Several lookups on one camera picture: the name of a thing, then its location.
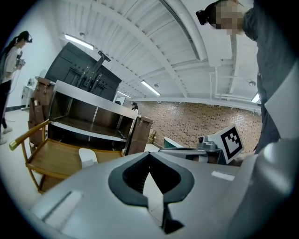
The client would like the ceiling air vent slot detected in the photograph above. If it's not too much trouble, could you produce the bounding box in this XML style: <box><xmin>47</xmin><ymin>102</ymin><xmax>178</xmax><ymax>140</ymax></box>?
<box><xmin>160</xmin><ymin>0</ymin><xmax>202</xmax><ymax>62</ymax></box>

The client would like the dark tub with white rim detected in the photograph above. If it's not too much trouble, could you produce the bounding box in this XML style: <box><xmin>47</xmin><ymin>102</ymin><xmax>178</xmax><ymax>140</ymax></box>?
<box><xmin>163</xmin><ymin>136</ymin><xmax>186</xmax><ymax>149</ymax></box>

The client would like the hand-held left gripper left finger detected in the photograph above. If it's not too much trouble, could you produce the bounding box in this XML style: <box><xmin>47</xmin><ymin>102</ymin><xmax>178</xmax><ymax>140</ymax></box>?
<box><xmin>27</xmin><ymin>151</ymin><xmax>169</xmax><ymax>239</ymax></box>

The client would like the person's black head camera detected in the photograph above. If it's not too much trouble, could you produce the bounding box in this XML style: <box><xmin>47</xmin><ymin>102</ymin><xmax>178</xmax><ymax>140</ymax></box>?
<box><xmin>195</xmin><ymin>8</ymin><xmax>212</xmax><ymax>26</ymax></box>

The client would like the person's head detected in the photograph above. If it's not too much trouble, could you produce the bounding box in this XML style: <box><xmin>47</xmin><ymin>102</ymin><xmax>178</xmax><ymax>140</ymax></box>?
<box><xmin>209</xmin><ymin>0</ymin><xmax>248</xmax><ymax>36</ymax></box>

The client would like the dark service cart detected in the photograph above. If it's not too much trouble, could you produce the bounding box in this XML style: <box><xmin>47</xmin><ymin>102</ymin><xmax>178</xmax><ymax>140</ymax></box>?
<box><xmin>27</xmin><ymin>76</ymin><xmax>154</xmax><ymax>156</ymax></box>

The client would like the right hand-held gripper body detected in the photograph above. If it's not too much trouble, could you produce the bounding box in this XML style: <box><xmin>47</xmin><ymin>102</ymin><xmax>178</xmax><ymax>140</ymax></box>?
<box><xmin>197</xmin><ymin>124</ymin><xmax>245</xmax><ymax>166</ymax></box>

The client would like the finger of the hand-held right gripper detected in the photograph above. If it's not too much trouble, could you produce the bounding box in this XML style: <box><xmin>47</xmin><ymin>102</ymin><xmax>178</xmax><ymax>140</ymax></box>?
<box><xmin>158</xmin><ymin>148</ymin><xmax>207</xmax><ymax>156</ymax></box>

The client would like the large black display stand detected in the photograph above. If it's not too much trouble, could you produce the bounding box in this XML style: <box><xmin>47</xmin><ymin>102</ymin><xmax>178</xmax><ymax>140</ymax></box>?
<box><xmin>43</xmin><ymin>41</ymin><xmax>123</xmax><ymax>101</ymax></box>

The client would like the person's dark shirt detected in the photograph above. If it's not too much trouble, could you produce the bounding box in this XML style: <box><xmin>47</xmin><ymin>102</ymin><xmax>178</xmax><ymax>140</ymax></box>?
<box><xmin>242</xmin><ymin>0</ymin><xmax>299</xmax><ymax>155</ymax></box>

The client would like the white slipper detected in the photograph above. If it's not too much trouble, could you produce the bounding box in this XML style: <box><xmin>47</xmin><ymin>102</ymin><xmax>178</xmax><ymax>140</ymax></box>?
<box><xmin>78</xmin><ymin>147</ymin><xmax>99</xmax><ymax>169</ymax></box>

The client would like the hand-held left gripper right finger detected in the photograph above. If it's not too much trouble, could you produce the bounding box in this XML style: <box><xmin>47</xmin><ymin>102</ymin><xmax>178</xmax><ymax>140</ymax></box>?
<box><xmin>149</xmin><ymin>151</ymin><xmax>242</xmax><ymax>239</ymax></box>

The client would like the ceiling tube light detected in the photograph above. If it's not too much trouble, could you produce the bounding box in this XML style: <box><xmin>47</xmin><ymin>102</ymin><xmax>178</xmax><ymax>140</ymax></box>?
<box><xmin>140</xmin><ymin>79</ymin><xmax>162</xmax><ymax>97</ymax></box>
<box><xmin>250</xmin><ymin>91</ymin><xmax>262</xmax><ymax>105</ymax></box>
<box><xmin>64</xmin><ymin>33</ymin><xmax>95</xmax><ymax>51</ymax></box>

